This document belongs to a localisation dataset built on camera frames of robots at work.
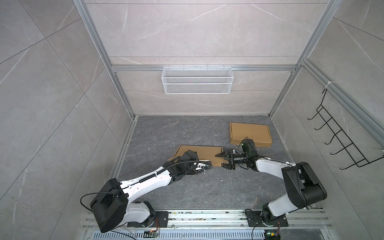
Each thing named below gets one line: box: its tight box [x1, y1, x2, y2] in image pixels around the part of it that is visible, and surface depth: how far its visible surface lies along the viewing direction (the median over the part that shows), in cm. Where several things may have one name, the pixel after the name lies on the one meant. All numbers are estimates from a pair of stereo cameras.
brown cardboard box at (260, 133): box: [229, 122, 273, 148], surface depth 107 cm
